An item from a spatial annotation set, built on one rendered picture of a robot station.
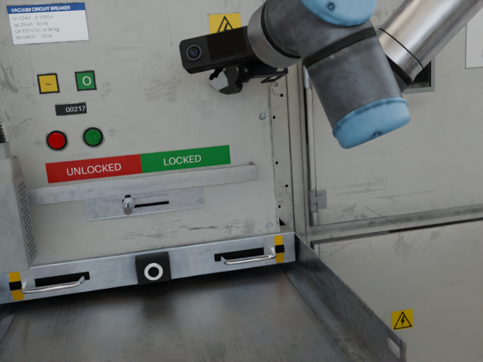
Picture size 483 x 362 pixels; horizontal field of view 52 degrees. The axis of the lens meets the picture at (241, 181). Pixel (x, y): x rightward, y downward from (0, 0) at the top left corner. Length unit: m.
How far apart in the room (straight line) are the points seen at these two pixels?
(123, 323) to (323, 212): 0.60
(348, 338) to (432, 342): 0.80
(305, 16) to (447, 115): 0.83
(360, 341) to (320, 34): 0.42
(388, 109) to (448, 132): 0.79
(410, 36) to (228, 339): 0.50
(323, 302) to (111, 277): 0.38
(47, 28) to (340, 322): 0.66
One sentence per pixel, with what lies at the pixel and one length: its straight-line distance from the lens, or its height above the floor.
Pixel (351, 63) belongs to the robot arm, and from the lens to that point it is 0.58.
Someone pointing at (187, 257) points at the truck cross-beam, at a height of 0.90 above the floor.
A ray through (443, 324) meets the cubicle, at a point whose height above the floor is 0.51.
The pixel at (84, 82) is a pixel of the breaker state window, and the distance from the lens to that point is 0.90.
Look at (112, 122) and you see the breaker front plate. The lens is 0.90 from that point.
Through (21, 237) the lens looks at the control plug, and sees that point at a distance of 0.84.
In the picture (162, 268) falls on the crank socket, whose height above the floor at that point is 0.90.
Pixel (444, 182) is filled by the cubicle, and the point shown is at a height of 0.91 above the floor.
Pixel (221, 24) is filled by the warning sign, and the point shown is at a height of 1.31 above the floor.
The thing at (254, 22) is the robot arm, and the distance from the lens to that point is 0.68.
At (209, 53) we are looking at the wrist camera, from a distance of 0.73.
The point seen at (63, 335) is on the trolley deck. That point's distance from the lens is 0.87.
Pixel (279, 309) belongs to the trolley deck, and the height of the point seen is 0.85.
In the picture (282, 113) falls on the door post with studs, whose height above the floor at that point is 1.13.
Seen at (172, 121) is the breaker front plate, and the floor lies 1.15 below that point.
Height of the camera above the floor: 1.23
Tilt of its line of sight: 12 degrees down
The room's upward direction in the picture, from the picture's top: 4 degrees counter-clockwise
